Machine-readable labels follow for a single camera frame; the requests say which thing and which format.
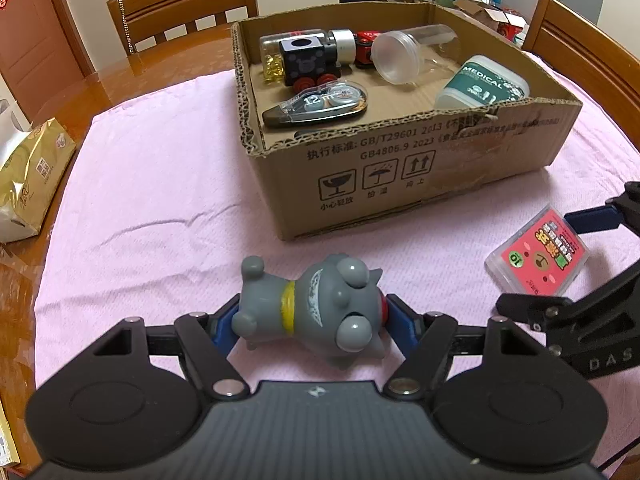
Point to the pink table cloth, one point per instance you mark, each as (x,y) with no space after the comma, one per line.
(165,200)

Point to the small cardboard box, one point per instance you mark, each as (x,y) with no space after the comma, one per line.
(492,17)

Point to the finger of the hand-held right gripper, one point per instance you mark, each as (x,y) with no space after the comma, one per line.
(515,305)
(595,220)

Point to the glass bottle with yellow capsules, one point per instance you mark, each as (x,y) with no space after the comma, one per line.
(270,52)

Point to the rectangular card case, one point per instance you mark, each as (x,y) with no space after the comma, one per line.
(537,255)

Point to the gold tissue pack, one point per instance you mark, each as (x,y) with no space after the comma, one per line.
(30,180)

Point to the white container with green label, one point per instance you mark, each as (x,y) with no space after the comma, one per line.
(480,85)

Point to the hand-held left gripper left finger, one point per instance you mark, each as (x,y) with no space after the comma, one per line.
(224,330)

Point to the wooden chair with slats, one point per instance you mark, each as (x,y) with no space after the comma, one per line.
(170,5)
(575,35)

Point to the clear plastic jar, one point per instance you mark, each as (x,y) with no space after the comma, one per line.
(400,57)

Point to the wooden door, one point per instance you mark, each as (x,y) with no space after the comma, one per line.
(35,35)

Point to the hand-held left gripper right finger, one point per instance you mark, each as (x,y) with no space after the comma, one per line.
(402,322)

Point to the correction tape dispenser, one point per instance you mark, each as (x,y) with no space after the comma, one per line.
(315,105)

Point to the grey cat figurine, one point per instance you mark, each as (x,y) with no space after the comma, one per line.
(305,305)

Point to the black cube toy red wheels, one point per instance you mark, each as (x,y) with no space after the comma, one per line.
(305,62)

